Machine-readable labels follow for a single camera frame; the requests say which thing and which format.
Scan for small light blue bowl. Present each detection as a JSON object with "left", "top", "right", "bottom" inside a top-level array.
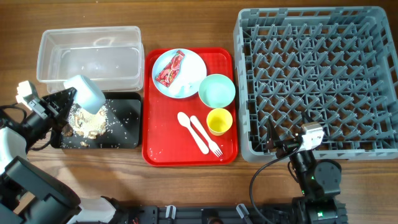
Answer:
[{"left": 63, "top": 75, "right": 106, "bottom": 114}]

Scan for leftover rice and food scraps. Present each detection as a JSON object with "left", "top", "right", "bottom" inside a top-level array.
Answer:
[{"left": 61, "top": 103, "right": 108, "bottom": 149}]

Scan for yellow plastic cup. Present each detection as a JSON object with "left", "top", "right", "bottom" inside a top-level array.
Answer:
[{"left": 206, "top": 108, "right": 233, "bottom": 136}]

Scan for black plastic waste tray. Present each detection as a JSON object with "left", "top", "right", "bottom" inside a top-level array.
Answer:
[{"left": 50, "top": 92, "right": 142, "bottom": 149}]

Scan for clear plastic waste bin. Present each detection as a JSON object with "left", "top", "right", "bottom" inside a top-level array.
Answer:
[{"left": 36, "top": 26, "right": 145, "bottom": 93}]

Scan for mint green bowl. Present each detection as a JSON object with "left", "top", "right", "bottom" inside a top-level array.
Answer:
[{"left": 198, "top": 74, "right": 236, "bottom": 108}]

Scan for red snack wrapper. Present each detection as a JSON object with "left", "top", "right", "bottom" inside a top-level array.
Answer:
[{"left": 155, "top": 50, "right": 185, "bottom": 87}]

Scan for white tissue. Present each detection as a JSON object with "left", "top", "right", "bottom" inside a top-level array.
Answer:
[{"left": 169, "top": 82, "right": 192, "bottom": 96}]

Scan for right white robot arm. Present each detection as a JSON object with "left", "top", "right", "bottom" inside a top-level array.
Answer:
[{"left": 266, "top": 115, "right": 348, "bottom": 223}]

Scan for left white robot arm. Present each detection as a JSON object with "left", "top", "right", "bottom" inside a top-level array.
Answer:
[{"left": 1, "top": 88, "right": 129, "bottom": 223}]

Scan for grey plastic dishwasher rack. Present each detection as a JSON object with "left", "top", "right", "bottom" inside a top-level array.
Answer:
[{"left": 233, "top": 6, "right": 397, "bottom": 163}]

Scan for cream plastic fork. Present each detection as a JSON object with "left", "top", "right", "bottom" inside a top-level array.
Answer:
[{"left": 190, "top": 115, "right": 223, "bottom": 157}]

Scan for cream plastic spoon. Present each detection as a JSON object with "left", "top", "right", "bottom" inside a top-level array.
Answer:
[{"left": 177, "top": 112, "right": 210, "bottom": 154}]

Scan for light blue round plate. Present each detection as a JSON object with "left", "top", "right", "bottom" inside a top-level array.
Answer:
[{"left": 151, "top": 49, "right": 207, "bottom": 99}]

